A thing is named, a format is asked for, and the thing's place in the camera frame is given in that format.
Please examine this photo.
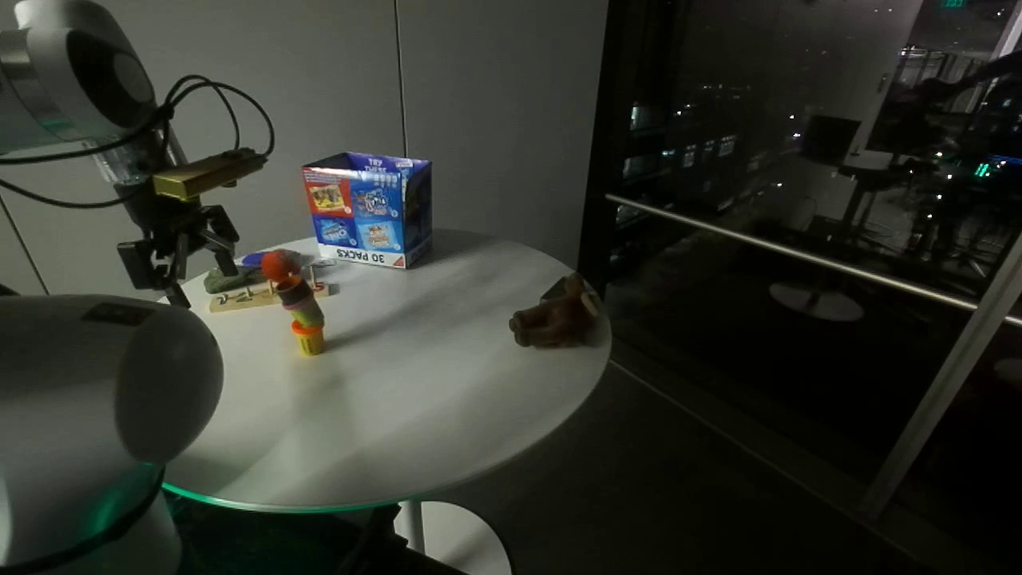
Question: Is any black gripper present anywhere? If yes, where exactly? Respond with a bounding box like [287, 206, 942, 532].
[114, 192, 247, 314]

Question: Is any black masking tape roll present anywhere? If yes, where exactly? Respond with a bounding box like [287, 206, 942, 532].
[280, 284, 327, 319]

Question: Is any wooden peg board toy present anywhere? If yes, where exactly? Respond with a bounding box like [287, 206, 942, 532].
[204, 274, 339, 315]

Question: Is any orange ball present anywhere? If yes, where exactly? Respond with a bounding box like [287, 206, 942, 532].
[260, 250, 308, 294]

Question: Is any blue snack pack carton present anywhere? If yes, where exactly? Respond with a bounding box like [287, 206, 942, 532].
[298, 151, 436, 272]

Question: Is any round white table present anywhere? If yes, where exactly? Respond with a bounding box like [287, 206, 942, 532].
[157, 228, 616, 517]

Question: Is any brown crumpled plush toy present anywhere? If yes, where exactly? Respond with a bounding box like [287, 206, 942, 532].
[505, 272, 610, 351]

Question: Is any white table base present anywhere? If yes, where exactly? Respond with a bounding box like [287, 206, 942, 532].
[390, 495, 517, 575]

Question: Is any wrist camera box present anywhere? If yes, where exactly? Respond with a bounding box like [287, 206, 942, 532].
[149, 147, 272, 204]

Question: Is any thin black camera cable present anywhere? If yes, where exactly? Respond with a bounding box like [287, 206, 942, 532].
[0, 69, 278, 212]

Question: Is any white window rail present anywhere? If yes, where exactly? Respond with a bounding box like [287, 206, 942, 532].
[604, 192, 990, 315]

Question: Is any white slanted window post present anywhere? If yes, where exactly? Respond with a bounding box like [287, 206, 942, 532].
[854, 228, 1022, 528]

